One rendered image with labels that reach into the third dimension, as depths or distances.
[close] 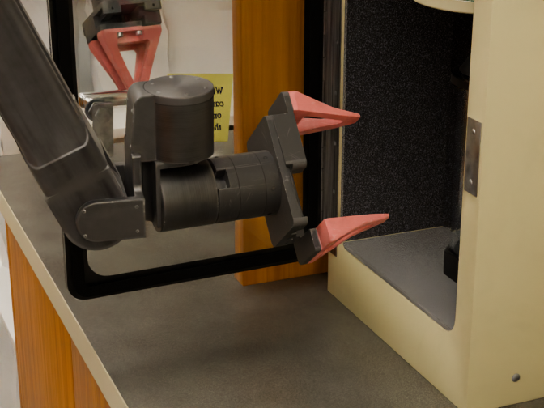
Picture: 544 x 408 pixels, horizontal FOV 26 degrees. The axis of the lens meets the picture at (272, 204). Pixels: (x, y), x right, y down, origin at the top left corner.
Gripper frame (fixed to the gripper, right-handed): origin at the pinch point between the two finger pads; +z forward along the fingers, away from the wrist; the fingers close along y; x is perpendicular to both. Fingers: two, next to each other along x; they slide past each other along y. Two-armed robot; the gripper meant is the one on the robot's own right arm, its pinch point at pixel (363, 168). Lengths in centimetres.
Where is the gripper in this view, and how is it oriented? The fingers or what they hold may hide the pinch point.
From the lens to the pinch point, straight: 106.1
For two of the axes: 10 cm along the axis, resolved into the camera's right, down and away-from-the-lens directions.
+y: -2.4, -9.3, 2.8
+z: 9.3, -1.4, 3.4
